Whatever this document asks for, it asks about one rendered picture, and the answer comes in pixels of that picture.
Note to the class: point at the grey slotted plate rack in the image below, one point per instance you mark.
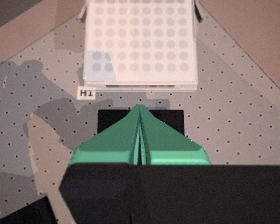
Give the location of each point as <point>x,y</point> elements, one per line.
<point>198,13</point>

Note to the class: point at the white multi-well plate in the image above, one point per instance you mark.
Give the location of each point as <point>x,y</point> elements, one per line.
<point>140,46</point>

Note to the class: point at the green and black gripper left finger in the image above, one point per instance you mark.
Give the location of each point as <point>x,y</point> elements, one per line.
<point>117,143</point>

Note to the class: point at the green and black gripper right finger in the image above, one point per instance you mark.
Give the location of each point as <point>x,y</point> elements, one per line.
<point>160,144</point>

